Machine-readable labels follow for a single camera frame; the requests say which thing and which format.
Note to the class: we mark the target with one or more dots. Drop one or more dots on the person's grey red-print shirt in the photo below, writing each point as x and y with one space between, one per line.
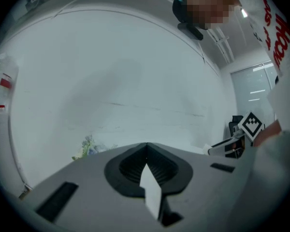
280 178

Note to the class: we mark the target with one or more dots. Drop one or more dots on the artificial flower bunch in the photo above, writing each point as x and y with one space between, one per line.
88 145

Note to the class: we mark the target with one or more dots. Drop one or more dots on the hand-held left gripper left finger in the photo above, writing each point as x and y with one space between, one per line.
87 178

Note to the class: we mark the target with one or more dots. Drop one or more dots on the ceiling light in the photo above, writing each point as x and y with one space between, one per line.
244 12

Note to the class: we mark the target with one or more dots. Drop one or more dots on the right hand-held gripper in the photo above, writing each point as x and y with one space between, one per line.
251 126

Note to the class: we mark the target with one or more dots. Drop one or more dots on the frosted glass partition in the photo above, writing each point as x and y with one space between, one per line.
253 86

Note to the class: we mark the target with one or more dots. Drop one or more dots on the person's right forearm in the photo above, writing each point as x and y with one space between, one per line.
268 132

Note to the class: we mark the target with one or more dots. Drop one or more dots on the person's head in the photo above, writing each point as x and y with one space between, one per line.
207 6

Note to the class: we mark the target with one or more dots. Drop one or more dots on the black office chair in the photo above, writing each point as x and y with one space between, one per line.
236 118

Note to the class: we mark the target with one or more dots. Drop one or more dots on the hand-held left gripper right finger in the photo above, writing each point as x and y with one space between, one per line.
207 190

